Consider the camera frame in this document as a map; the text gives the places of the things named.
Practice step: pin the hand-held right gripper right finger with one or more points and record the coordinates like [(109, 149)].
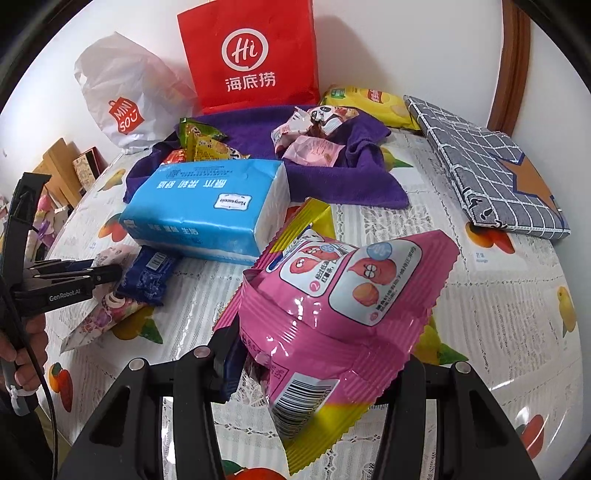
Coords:
[(411, 392)]

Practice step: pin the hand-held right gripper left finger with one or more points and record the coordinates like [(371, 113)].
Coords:
[(231, 357)]

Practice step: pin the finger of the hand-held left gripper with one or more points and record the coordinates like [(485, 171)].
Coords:
[(92, 278), (69, 265)]

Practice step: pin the pastel floral snack packet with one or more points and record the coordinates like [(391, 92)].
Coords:
[(111, 311)]

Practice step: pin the large pink yellow snack bag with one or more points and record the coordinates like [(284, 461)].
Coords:
[(341, 323)]

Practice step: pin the pink cartoon snack packet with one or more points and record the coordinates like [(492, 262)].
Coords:
[(328, 119)]

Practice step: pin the person's left hand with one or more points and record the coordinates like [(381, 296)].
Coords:
[(33, 334)]

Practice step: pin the dark blue snack packet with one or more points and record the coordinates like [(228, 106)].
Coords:
[(147, 277)]

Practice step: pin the brown patterned box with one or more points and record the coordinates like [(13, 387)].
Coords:
[(87, 168)]

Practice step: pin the fruit print tablecloth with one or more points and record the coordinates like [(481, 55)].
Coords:
[(485, 300)]

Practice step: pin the blue tissue pack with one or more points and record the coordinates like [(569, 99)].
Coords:
[(203, 207)]

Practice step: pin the small red snack packet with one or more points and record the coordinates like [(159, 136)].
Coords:
[(173, 157)]

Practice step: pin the yellow green snack packet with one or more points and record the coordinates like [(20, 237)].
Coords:
[(217, 150)]

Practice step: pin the white plastic bag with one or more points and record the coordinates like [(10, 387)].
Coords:
[(124, 92)]

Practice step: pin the purple towel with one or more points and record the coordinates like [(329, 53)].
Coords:
[(341, 180)]

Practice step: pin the plain pink snack packet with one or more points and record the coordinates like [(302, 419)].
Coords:
[(314, 151)]

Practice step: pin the pink white snack packet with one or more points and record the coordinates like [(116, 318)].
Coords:
[(288, 131)]

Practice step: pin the grey checkered cloth case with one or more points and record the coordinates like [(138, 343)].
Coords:
[(485, 170)]

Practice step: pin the red paper bag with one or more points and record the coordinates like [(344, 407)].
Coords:
[(249, 55)]

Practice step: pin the yellow chip bag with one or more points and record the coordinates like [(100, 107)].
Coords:
[(369, 104)]

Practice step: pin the brown wooden door frame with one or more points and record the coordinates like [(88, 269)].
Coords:
[(512, 60)]

